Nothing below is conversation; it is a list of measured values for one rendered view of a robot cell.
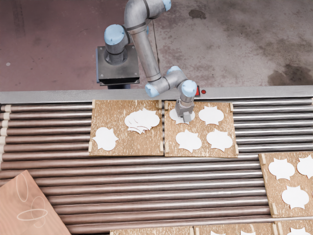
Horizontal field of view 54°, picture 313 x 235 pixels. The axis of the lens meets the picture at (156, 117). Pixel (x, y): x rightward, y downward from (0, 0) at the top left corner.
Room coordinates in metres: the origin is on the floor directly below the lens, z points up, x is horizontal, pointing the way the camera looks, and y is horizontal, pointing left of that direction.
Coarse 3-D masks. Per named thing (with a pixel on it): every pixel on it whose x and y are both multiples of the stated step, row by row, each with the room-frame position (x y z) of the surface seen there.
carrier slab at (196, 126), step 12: (168, 108) 0.88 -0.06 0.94; (228, 108) 0.93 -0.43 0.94; (168, 120) 0.80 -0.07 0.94; (192, 120) 0.82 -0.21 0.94; (228, 120) 0.85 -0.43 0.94; (168, 132) 0.73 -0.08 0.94; (192, 132) 0.74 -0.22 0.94; (204, 132) 0.75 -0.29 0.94; (228, 132) 0.77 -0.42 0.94; (204, 144) 0.68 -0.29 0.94; (168, 156) 0.59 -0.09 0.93; (180, 156) 0.59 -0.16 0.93; (192, 156) 0.60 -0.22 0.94; (204, 156) 0.61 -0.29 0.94; (216, 156) 0.61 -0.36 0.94; (228, 156) 0.62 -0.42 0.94
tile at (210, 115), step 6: (204, 108) 0.91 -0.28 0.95; (210, 108) 0.91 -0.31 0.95; (216, 108) 0.91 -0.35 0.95; (198, 114) 0.86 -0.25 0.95; (204, 114) 0.86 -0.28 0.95; (210, 114) 0.87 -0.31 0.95; (216, 114) 0.87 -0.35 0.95; (222, 114) 0.88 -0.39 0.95; (204, 120) 0.82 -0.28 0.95; (210, 120) 0.83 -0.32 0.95; (216, 120) 0.83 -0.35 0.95
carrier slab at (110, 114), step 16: (96, 112) 0.80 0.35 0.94; (112, 112) 0.82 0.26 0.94; (128, 112) 0.83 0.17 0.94; (160, 112) 0.85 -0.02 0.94; (96, 128) 0.70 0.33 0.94; (112, 128) 0.71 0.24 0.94; (128, 128) 0.73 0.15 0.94; (160, 128) 0.75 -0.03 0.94; (96, 144) 0.61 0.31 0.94; (128, 144) 0.63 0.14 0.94; (144, 144) 0.64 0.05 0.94
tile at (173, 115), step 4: (172, 112) 0.85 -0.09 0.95; (176, 112) 0.86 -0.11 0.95; (192, 112) 0.87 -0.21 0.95; (172, 116) 0.83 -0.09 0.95; (176, 116) 0.83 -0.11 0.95; (192, 116) 0.84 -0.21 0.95; (176, 120) 0.80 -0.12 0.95; (180, 120) 0.81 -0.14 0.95; (176, 124) 0.78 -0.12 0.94; (188, 124) 0.79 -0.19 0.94
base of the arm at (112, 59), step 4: (124, 48) 1.22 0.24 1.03; (104, 52) 1.20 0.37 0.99; (108, 52) 1.17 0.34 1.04; (120, 52) 1.17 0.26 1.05; (124, 52) 1.20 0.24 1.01; (104, 56) 1.18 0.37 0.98; (108, 56) 1.16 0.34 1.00; (112, 56) 1.16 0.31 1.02; (116, 56) 1.16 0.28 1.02; (120, 56) 1.17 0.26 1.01; (124, 56) 1.19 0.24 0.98; (108, 60) 1.16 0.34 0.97; (112, 60) 1.15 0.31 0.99; (116, 60) 1.15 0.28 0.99; (120, 60) 1.16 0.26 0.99; (124, 60) 1.17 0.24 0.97; (112, 64) 1.14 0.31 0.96; (116, 64) 1.14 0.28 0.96; (120, 64) 1.15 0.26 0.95
